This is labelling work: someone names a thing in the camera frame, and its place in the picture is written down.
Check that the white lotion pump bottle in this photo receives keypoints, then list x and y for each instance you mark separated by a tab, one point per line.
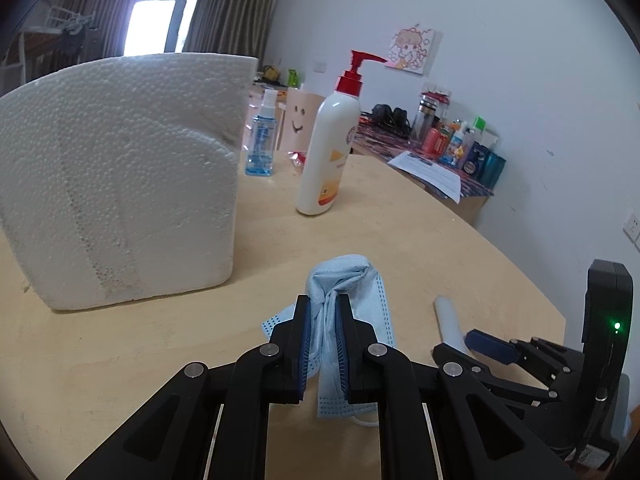
327	150

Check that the white foam box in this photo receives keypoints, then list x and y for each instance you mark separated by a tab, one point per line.
125	185

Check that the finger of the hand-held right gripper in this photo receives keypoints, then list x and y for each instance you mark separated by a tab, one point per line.
492	347
515	385

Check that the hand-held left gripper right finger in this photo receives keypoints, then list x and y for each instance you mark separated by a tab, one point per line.
342	360

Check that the glass balcony door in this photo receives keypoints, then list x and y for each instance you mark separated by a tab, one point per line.
160	25

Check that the white wall socket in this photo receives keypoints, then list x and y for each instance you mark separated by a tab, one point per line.
632	230

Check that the printed paper sheet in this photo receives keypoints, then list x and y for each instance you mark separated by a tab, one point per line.
430	172

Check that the clear thermos bottle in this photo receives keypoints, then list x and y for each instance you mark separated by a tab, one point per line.
425	115

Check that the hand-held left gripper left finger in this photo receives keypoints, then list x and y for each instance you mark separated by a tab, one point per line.
304	360

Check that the green cap bottle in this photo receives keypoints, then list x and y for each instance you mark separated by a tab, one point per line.
479	122

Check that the red can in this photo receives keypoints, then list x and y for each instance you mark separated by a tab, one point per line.
435	142

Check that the blue spray bottle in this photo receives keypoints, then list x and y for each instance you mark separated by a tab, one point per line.
260	155

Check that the blue face mask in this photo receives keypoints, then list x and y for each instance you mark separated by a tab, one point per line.
345	272

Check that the white metal bunk bed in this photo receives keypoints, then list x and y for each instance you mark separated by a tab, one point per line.
35	40

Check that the black headphones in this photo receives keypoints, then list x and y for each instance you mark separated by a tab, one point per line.
387	115

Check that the white wall switch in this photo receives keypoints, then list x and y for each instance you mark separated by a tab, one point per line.
320	65

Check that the cartoon wall picture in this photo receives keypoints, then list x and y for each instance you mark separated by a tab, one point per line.
412	50

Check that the small white bottle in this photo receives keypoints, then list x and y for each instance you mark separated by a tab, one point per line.
457	142

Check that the smiley face paper cup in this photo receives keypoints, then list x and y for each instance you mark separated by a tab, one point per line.
299	120

